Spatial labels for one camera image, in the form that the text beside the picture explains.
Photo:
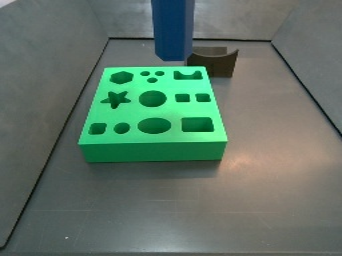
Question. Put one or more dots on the black curved holder block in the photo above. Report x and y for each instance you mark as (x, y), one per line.
(218, 59)

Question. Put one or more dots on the green shape sorter block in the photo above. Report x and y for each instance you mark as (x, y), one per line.
(153, 114)

